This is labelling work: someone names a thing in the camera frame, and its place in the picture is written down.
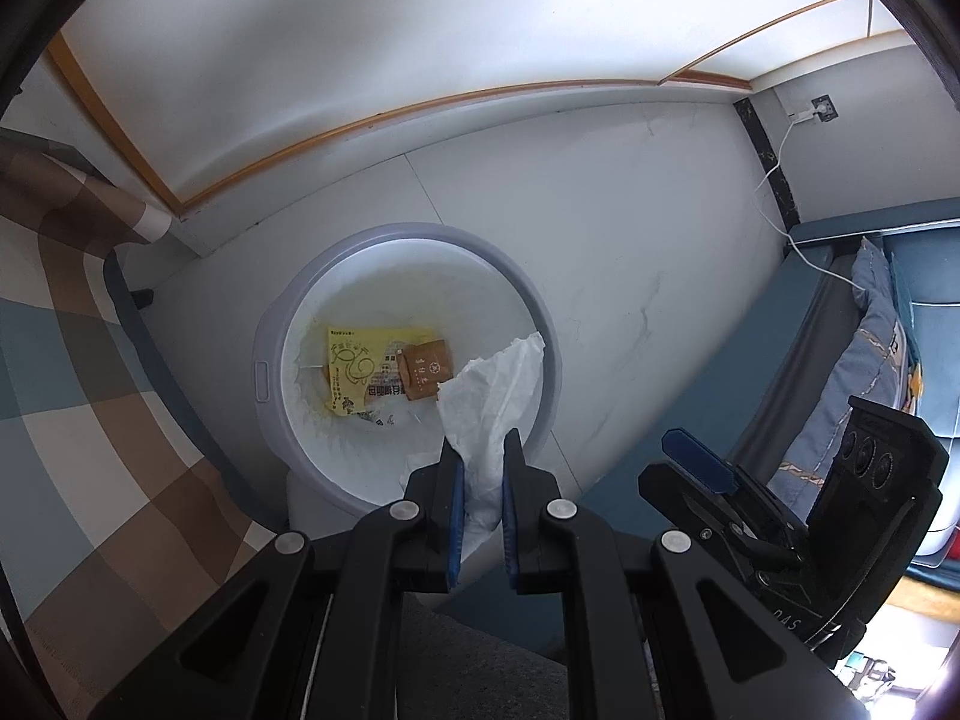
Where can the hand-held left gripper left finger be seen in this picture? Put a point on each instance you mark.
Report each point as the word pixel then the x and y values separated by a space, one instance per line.
pixel 454 510

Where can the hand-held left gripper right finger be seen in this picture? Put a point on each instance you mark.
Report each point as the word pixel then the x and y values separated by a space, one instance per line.
pixel 511 510

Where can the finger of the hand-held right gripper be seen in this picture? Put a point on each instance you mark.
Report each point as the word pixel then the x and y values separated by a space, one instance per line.
pixel 675 487
pixel 697 457

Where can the white tissue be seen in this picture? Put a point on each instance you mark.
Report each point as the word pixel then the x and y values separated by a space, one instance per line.
pixel 487 405

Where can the orange-brown snack packet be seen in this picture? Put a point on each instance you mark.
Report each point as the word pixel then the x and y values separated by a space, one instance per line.
pixel 426 371

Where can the yellow plastic bag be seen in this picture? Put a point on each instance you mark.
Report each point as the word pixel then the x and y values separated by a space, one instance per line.
pixel 352 367

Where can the white trash bin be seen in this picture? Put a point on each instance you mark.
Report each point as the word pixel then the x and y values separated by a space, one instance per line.
pixel 390 285

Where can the black marble trim strip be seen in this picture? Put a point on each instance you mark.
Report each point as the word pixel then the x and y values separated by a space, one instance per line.
pixel 765 165

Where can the checkered tablecloth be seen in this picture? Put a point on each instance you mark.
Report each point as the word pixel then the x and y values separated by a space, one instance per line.
pixel 75 465

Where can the white sliding wardrobe door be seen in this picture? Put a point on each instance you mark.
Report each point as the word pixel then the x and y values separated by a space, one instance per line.
pixel 375 37

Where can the wall power outlet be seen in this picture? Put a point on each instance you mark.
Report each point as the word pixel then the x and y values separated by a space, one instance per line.
pixel 822 108

